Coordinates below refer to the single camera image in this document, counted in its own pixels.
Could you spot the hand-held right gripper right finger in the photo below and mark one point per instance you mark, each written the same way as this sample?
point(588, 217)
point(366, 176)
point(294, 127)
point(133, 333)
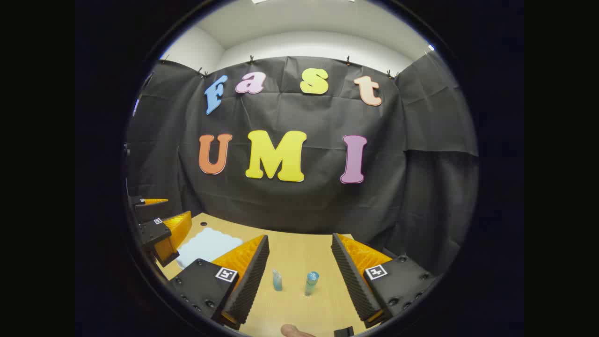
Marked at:
point(351, 276)

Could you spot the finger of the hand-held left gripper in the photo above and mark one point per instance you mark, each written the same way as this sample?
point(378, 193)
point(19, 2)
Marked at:
point(175, 231)
point(154, 201)

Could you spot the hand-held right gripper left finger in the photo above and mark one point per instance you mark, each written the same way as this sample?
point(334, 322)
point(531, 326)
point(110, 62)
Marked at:
point(252, 276)

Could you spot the small pale blue bottle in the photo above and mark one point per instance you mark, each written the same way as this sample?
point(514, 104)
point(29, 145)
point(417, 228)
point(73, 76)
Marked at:
point(277, 280)

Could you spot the light blue small suitcase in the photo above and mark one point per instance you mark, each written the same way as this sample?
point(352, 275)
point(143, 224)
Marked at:
point(208, 245)

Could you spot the tall blue capped bottle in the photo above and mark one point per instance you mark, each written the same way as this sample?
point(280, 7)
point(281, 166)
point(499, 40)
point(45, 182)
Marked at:
point(311, 283)

